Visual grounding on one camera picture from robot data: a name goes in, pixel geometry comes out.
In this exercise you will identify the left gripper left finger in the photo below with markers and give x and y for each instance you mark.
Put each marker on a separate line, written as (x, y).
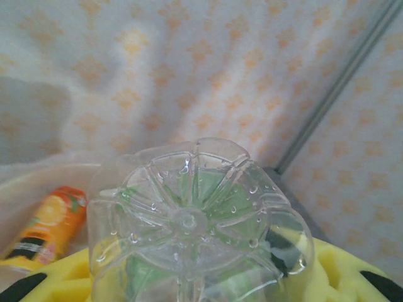
(63, 280)

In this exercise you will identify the clear bottle green label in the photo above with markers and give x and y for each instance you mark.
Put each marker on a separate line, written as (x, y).
(189, 220)

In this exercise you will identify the yellow juice bottle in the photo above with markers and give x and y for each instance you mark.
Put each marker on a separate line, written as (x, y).
(53, 217)

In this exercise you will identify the aluminium frame post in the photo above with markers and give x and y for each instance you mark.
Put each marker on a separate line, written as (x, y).
(340, 85)

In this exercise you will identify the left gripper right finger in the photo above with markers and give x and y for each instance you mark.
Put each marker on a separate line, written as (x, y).
(346, 277)

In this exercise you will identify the white bin with plastic liner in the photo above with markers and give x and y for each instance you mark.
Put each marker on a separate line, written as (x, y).
(47, 158)

